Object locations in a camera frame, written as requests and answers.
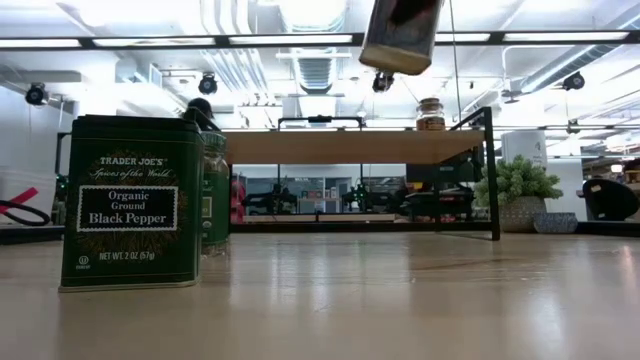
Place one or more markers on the black overhead frame bar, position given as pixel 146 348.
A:
pixel 357 38

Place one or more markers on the black metal stand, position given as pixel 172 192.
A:
pixel 58 150

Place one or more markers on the black chair back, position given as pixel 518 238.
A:
pixel 610 200

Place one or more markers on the background black robot arm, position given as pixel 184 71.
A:
pixel 272 200
pixel 362 197

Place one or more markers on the red smoked paprika tin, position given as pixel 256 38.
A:
pixel 395 50

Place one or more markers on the white cylinder with logo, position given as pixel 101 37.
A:
pixel 522 147

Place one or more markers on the green artificial potted plant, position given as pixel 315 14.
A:
pixel 517 182

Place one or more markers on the small patterned bowl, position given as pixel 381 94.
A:
pixel 555 223

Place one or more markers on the glass spice jar brown lid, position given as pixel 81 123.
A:
pixel 430 117

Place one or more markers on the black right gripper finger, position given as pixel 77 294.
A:
pixel 412 10

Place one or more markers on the glass spice jar green lid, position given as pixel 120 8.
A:
pixel 217 200

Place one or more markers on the black ceiling spotlight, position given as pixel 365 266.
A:
pixel 574 81
pixel 36 95
pixel 383 81
pixel 208 85

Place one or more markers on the dark green black pepper tin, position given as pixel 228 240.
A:
pixel 130 210

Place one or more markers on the wooden shelf black metal frame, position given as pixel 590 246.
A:
pixel 350 147

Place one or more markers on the red storage bins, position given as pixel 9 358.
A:
pixel 238 200

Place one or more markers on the background black rig frame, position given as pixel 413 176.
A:
pixel 320 119

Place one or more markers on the black aluminium table frame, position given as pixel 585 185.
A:
pixel 350 227

